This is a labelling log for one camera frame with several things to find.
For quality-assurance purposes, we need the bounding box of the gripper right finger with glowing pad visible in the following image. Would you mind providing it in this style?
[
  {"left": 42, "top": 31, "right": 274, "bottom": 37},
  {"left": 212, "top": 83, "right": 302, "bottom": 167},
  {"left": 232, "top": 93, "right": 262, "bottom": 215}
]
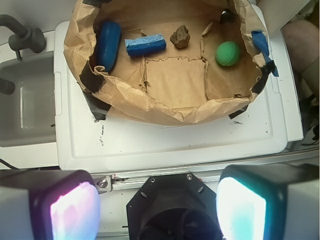
[{"left": 216, "top": 163, "right": 320, "bottom": 240}]

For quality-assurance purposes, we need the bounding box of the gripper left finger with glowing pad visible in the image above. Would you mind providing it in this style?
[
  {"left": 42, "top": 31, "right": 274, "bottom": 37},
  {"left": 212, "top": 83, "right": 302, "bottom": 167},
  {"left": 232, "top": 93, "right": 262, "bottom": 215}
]
[{"left": 0, "top": 169, "right": 101, "bottom": 240}]

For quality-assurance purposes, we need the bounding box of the green dimpled ball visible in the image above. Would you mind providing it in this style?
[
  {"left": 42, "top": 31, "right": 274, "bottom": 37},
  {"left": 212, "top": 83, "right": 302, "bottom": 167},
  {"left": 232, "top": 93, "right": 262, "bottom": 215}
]
[{"left": 215, "top": 41, "right": 241, "bottom": 67}]

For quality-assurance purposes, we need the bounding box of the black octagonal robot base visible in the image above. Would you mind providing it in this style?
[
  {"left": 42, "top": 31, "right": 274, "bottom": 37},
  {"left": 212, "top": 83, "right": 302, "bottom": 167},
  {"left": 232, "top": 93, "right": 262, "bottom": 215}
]
[{"left": 126, "top": 178, "right": 224, "bottom": 240}]

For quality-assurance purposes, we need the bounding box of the white plastic lid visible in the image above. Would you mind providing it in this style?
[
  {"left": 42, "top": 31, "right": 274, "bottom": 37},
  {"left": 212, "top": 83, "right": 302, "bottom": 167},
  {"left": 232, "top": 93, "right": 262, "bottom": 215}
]
[{"left": 54, "top": 21, "right": 288, "bottom": 173}]

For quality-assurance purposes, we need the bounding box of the grey toy sink basin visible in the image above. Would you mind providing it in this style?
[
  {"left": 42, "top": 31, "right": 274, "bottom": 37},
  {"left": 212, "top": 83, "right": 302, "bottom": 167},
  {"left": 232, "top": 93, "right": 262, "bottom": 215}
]
[{"left": 0, "top": 51, "right": 56, "bottom": 147}]

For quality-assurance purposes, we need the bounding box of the crumpled brown paper bag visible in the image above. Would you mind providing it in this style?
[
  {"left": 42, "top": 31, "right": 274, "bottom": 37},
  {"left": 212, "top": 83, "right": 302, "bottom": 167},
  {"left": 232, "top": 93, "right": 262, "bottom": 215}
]
[{"left": 64, "top": 0, "right": 271, "bottom": 126}]

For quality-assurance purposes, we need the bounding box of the blue tape strip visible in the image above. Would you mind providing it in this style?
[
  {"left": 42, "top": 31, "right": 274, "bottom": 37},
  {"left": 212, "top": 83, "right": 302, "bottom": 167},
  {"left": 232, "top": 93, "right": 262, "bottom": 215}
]
[{"left": 251, "top": 30, "right": 279, "bottom": 77}]

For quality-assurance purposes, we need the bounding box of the grey toy faucet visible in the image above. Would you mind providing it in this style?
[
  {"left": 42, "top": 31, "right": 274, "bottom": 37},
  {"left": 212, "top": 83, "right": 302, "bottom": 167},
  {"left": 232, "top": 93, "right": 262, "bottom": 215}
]
[{"left": 0, "top": 14, "right": 47, "bottom": 61}]

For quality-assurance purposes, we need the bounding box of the person's bare leg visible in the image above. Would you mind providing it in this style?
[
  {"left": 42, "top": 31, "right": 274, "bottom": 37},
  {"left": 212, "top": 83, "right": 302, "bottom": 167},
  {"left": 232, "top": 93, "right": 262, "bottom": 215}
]
[{"left": 281, "top": 19, "right": 320, "bottom": 85}]

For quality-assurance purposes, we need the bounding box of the brown rock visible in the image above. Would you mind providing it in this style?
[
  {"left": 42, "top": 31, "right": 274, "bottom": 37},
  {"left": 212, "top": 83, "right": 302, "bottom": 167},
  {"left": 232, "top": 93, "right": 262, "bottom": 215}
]
[{"left": 170, "top": 25, "right": 191, "bottom": 50}]

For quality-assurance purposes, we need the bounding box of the dark blue plastic capsule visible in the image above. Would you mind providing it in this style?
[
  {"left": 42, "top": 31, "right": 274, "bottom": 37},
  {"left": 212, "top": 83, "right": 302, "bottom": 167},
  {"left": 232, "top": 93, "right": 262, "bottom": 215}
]
[{"left": 96, "top": 21, "right": 121, "bottom": 72}]

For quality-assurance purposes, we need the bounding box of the blue sponge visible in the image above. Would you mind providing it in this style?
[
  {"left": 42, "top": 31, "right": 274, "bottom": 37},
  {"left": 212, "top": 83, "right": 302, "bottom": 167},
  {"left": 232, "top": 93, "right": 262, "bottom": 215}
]
[{"left": 124, "top": 33, "right": 167, "bottom": 57}]

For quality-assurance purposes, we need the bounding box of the metal corner bracket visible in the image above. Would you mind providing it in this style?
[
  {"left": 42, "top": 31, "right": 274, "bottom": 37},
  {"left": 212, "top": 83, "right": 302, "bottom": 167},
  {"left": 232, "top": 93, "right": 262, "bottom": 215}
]
[{"left": 93, "top": 175, "right": 113, "bottom": 194}]

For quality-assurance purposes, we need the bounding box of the aluminium extrusion rail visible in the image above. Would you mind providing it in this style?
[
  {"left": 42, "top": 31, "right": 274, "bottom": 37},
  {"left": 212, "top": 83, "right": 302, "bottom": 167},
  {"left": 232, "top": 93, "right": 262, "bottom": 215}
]
[{"left": 92, "top": 149, "right": 320, "bottom": 193}]

